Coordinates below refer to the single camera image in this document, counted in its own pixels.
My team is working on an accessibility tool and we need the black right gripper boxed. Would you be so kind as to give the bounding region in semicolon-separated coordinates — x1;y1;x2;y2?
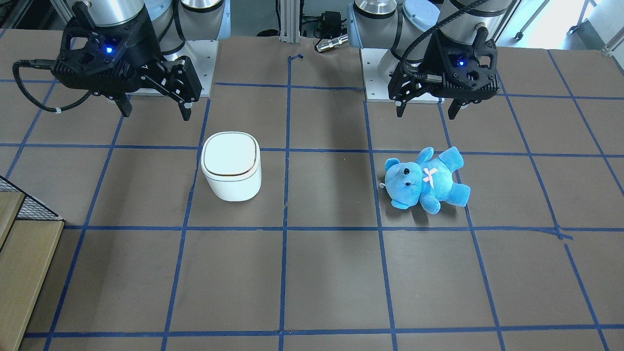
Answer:
51;7;202;121

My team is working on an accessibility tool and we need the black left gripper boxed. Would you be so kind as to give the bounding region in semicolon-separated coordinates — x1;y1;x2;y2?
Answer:
388;26;499;120

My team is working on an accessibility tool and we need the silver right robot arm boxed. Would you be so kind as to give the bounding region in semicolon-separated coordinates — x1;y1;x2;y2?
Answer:
51;0;231;120

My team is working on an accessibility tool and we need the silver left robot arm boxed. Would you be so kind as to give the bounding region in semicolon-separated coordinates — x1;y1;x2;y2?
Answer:
347;0;512;119

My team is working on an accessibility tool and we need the white trash can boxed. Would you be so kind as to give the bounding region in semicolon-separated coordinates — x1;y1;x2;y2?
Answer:
200;131;262;202

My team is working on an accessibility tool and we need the blue teddy bear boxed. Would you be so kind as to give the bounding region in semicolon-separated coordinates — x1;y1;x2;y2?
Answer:
379;146;471;214

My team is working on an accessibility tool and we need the silver metal connector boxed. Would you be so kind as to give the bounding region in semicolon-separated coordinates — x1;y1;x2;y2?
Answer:
314;34;349;54

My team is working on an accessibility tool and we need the black power adapter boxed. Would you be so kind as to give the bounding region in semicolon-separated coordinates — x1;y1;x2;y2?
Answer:
319;11;342;33

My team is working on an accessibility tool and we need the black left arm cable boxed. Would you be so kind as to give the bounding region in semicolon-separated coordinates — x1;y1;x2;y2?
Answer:
400;0;490;81

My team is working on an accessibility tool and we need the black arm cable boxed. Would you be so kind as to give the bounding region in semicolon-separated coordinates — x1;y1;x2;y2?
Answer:
400;0;490;81
12;59;93;115

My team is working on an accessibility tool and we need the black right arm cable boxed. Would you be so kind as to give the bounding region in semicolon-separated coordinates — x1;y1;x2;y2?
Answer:
12;59;93;115

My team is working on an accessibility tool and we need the aluminium frame post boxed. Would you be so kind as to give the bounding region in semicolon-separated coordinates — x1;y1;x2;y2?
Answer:
278;0;301;45

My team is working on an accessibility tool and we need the wooden shelf with wire mesh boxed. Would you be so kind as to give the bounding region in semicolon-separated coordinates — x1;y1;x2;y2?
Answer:
0;177;65;351

